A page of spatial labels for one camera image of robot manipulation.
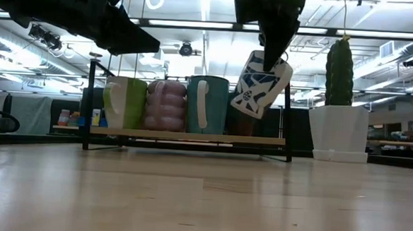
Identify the black overhead frame beam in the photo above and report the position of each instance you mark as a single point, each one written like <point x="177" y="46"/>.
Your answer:
<point x="190" y="24"/>

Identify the wooden shelf rack black frame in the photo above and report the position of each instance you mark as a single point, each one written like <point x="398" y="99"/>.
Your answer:
<point x="209" y="137"/>

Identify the black table frame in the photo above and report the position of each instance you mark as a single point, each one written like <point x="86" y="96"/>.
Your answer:
<point x="49" y="141"/>

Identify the green cactus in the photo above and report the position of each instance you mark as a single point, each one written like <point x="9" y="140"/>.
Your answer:
<point x="339" y="73"/>

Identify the orange bottle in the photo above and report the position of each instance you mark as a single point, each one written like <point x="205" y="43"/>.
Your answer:
<point x="74" y="120"/>

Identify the grey partition panel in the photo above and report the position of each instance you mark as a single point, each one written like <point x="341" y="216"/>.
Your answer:
<point x="31" y="115"/>

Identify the red capped bottle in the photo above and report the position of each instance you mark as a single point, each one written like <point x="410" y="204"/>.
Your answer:
<point x="64" y="118"/>

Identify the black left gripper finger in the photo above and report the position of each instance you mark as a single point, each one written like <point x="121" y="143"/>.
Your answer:
<point x="125" y="37"/>

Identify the purple ribbed mug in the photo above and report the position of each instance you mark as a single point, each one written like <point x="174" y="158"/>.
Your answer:
<point x="166" y="106"/>

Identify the white mug blue leaf pattern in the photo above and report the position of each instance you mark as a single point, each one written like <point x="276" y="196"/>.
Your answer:
<point x="260" y="93"/>

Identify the black ceiling-hung camera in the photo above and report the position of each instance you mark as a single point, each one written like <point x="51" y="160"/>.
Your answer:
<point x="46" y="36"/>
<point x="186" y="49"/>
<point x="411" y="62"/>

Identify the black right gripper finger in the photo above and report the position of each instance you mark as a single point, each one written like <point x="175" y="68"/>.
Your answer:
<point x="277" y="41"/>

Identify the yellow white box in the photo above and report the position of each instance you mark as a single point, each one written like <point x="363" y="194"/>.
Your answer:
<point x="96" y="117"/>

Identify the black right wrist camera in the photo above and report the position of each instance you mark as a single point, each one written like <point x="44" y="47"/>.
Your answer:
<point x="247" y="8"/>

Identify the white ceiling vent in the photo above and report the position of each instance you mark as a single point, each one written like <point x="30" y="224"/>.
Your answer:
<point x="387" y="49"/>

